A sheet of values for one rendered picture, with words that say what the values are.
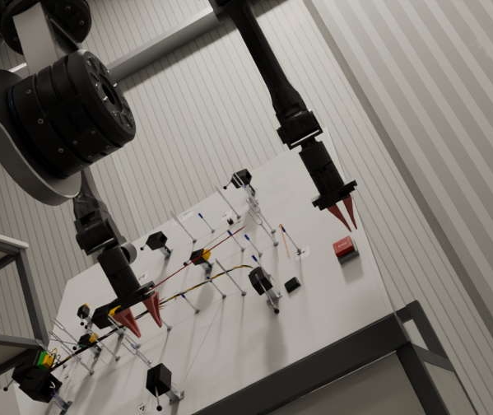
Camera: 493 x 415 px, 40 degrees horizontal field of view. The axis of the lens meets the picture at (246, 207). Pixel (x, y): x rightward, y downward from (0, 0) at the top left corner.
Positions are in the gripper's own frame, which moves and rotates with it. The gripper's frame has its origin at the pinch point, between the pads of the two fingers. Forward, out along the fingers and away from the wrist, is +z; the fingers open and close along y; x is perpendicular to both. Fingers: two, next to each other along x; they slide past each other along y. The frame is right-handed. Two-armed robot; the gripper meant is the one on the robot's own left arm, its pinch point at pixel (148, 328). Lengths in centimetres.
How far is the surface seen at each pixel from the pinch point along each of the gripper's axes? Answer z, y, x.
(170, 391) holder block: 19.1, 9.0, -16.6
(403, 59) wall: -38, -118, -311
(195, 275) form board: 1, 2, -63
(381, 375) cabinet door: 33, -41, -5
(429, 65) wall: -27, -129, -305
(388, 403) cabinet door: 39, -40, -3
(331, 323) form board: 19.9, -35.4, -13.8
